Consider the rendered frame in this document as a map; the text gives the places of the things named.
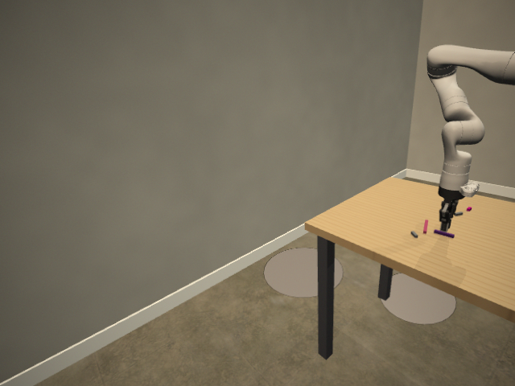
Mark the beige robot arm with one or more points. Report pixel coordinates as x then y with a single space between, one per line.
463 127

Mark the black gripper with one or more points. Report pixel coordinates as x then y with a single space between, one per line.
448 205

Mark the purple rod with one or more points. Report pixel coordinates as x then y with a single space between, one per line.
444 233

